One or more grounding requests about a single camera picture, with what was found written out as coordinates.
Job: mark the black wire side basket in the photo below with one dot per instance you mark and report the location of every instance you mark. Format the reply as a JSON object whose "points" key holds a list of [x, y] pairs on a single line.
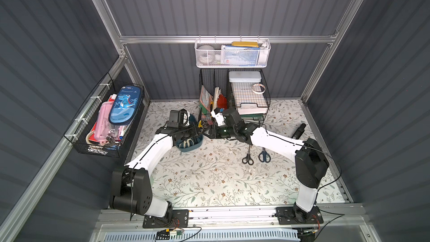
{"points": [[81, 132]]}

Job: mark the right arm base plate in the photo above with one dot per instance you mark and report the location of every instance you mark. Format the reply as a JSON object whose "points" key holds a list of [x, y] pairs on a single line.
{"points": [[292, 215]]}

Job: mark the white flat box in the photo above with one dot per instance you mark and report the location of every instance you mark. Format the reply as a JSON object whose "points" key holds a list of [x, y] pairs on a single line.
{"points": [[244, 77]]}

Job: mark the teal plastic storage box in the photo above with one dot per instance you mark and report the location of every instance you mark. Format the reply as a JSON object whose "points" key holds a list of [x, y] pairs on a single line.
{"points": [[195, 138]]}

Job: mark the pink pencil case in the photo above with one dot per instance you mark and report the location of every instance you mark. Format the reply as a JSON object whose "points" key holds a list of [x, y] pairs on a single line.
{"points": [[102, 128]]}

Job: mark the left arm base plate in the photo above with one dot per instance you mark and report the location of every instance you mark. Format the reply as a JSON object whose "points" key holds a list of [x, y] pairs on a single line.
{"points": [[173, 219]]}

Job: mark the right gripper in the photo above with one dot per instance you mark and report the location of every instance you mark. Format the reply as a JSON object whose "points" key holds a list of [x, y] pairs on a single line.
{"points": [[221, 131]]}

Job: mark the white tape roll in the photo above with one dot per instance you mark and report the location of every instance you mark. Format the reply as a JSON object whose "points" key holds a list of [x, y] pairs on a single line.
{"points": [[258, 89]]}

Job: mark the black handled scissors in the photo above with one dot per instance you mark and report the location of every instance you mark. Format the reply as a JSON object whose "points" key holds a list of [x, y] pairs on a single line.
{"points": [[248, 159]]}

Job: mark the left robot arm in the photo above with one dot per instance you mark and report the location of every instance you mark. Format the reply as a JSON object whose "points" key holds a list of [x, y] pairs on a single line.
{"points": [[131, 186]]}

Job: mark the blue handled scissors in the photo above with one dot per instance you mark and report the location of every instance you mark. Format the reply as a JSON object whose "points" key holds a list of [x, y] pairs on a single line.
{"points": [[264, 156]]}

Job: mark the yellow case in basket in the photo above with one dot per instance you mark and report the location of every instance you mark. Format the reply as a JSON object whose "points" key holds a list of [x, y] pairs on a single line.
{"points": [[248, 44]]}

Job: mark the black stapler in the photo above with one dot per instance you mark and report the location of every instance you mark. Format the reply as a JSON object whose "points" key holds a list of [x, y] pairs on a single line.
{"points": [[299, 132]]}

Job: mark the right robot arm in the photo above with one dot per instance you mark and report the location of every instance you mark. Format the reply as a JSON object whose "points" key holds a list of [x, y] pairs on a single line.
{"points": [[310, 162]]}

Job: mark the red folder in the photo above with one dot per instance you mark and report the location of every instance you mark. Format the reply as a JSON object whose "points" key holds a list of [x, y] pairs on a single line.
{"points": [[222, 102]]}

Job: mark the blue dinosaur pencil case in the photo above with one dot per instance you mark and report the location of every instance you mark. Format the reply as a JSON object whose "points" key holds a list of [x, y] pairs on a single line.
{"points": [[126, 105]]}

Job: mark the white wire wall basket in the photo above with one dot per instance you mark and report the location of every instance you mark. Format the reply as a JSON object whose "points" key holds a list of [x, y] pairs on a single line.
{"points": [[211, 53]]}

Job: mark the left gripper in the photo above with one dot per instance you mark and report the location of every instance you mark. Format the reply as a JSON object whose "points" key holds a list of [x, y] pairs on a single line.
{"points": [[190, 133]]}

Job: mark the black wire desk organizer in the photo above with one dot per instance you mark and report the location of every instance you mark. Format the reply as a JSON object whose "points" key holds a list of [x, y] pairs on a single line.
{"points": [[214, 82]]}

